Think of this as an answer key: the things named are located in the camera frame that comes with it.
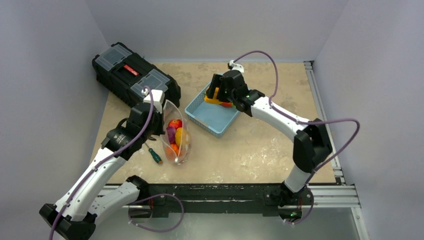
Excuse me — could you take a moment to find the black plastic toolbox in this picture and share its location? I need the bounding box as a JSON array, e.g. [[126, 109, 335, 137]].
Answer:
[[92, 42, 181, 108]]

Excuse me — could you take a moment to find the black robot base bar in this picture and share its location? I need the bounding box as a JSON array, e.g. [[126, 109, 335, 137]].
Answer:
[[126, 175, 313, 220]]

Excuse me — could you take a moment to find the light blue plastic basket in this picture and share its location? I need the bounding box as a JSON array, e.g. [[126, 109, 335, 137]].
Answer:
[[184, 82, 241, 138]]

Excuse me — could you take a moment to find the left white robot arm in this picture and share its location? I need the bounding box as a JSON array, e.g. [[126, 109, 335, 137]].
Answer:
[[39, 102, 164, 240]]

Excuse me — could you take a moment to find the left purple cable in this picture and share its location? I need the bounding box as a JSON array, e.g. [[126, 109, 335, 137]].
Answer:
[[48, 86, 155, 240]]

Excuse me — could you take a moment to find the clear zip top bag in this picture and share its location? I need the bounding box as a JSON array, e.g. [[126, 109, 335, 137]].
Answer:
[[160, 100, 192, 165]]

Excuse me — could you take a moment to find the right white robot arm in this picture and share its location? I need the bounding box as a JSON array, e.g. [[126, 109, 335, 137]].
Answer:
[[205, 69, 333, 207]]

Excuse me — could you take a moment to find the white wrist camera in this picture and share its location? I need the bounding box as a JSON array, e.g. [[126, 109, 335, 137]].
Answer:
[[141, 86, 165, 114], [227, 60, 245, 74]]

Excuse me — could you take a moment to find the red toy apple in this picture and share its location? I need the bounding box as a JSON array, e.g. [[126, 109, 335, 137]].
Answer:
[[167, 119, 183, 130]]

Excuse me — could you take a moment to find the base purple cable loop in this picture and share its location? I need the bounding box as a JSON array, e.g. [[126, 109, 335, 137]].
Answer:
[[128, 193, 185, 233]]

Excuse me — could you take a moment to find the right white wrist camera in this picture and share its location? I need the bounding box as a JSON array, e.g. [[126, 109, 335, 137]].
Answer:
[[227, 60, 245, 74]]

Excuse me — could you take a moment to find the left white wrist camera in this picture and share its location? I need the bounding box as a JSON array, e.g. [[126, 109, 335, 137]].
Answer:
[[141, 86, 165, 114]]

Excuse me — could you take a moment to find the yellow toy bell pepper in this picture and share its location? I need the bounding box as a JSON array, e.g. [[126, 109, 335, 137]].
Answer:
[[204, 87, 222, 105]]

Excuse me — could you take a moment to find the green handled screwdriver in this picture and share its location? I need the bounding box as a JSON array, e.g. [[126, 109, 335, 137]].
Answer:
[[144, 142, 163, 165]]

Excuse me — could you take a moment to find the orange toy pumpkin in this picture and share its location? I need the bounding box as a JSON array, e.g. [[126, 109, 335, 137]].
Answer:
[[164, 143, 180, 162]]

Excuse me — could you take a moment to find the red toy chili pepper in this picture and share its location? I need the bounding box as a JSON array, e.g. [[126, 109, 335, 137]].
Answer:
[[220, 102, 233, 108]]

